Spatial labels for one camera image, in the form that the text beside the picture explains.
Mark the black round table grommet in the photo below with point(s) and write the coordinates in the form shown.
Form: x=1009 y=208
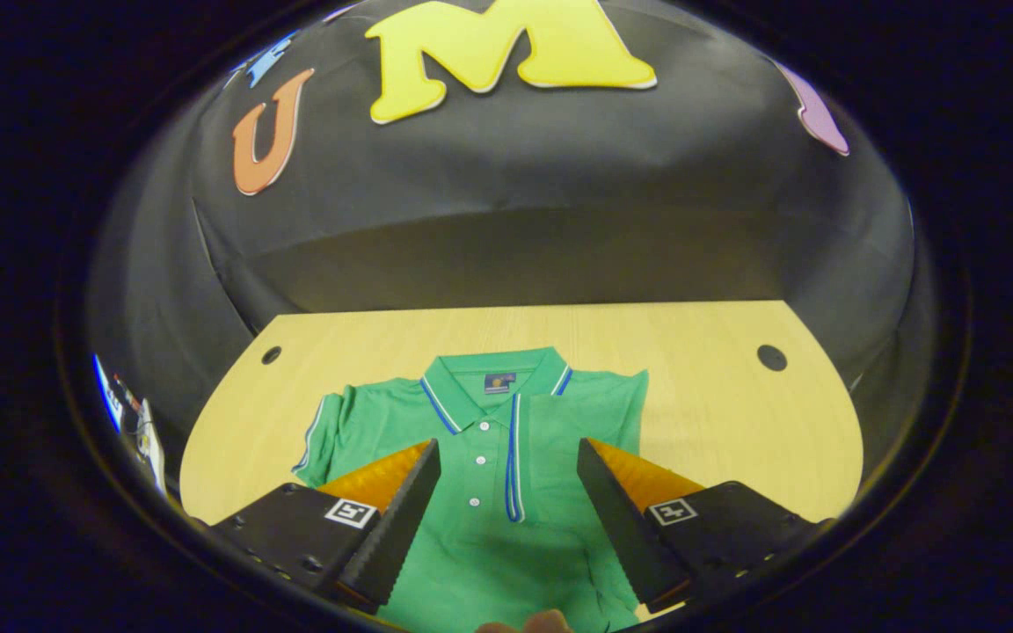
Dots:
x=771 y=357
x=271 y=355

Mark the green T-shirt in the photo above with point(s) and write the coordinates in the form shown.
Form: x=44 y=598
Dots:
x=489 y=545

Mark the white printed board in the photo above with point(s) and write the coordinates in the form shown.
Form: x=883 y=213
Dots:
x=148 y=440

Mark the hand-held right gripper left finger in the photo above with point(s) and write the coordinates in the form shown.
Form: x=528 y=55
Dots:
x=392 y=527

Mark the black backdrop cloth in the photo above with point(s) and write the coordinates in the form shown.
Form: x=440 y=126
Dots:
x=559 y=176

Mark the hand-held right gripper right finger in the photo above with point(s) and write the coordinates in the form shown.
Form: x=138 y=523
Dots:
x=616 y=527

